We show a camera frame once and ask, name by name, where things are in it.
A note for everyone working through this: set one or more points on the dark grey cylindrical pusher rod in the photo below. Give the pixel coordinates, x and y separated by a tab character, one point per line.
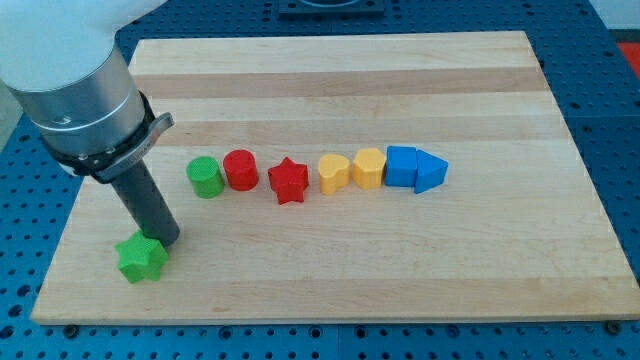
138	191

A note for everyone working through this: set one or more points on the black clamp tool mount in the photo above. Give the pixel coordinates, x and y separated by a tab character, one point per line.
107	165

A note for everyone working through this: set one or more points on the green star block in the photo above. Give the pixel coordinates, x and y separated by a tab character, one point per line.
141	258

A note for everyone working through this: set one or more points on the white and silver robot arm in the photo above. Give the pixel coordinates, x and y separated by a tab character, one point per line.
61	62

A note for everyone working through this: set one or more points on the red star block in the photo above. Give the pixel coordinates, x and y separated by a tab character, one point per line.
289	180

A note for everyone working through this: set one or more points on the light wooden board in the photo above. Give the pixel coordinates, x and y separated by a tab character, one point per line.
515	233

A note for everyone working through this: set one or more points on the green cylinder block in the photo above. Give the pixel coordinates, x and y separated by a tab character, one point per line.
205	177

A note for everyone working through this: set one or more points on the red cylinder block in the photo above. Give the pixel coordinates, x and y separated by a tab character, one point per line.
241	170

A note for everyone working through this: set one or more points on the yellow heart block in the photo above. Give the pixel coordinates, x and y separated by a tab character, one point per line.
334	173

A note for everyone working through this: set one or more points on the yellow hexagon block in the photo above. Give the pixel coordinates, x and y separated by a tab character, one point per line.
368	168

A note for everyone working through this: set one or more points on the blue cube block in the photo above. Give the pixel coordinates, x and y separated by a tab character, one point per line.
401	166

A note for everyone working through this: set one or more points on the blue triangle block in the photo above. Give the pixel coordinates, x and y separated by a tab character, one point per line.
431	171

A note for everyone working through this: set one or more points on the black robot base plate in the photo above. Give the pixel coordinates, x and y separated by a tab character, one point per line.
289	8

